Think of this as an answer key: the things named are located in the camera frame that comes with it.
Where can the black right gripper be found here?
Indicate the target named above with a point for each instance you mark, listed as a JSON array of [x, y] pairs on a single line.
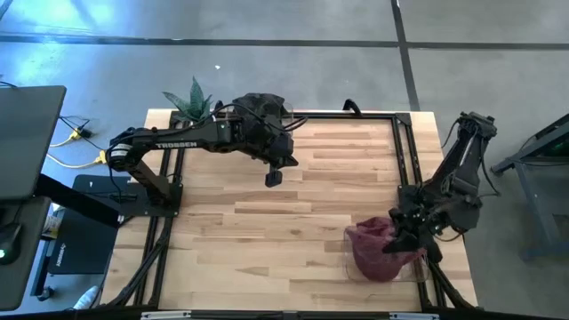
[[418, 222]]

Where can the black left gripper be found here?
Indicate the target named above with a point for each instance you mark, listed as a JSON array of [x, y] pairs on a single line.
[[275, 149]]

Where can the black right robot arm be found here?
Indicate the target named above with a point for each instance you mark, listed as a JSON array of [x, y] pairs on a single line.
[[462, 164]]

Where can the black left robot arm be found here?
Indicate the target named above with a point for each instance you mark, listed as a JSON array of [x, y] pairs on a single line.
[[178, 144]]

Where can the clear plastic bin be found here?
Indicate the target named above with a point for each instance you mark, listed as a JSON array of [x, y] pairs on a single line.
[[288, 110], [419, 274]]

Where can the white plant pot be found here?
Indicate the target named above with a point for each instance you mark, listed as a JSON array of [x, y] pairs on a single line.
[[212, 118]]

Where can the green snake plant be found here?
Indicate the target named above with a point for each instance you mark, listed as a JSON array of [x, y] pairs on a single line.
[[195, 100]]

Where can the dark grey metal cart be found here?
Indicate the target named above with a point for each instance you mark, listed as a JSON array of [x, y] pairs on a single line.
[[549, 142]]

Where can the black flat pad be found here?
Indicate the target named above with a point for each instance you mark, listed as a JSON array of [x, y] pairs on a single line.
[[84, 189]]

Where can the black diagonal support bar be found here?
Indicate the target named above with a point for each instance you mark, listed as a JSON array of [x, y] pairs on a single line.
[[75, 200]]

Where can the black trossen case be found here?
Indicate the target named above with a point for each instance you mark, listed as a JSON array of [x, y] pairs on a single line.
[[84, 249]]

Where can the person's white shoe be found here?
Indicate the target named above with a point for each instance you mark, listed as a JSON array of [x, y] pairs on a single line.
[[88, 298]]

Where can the dark grey flat screen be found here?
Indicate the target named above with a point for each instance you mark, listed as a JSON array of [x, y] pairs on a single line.
[[26, 138]]

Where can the black computer mouse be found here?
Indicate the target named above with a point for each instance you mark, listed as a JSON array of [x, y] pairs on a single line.
[[10, 242]]

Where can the black side desk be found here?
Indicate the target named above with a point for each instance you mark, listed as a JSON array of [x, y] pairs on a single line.
[[18, 284]]

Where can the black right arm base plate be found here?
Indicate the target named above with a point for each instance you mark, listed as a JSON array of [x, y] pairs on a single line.
[[405, 197]]

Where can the silver mounting bracket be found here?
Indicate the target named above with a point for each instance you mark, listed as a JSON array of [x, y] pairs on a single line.
[[164, 316], [413, 316]]

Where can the black aluminium table frame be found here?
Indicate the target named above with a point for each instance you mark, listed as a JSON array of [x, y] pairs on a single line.
[[153, 235]]

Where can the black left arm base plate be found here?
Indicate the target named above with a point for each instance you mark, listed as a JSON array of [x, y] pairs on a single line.
[[133, 205]]

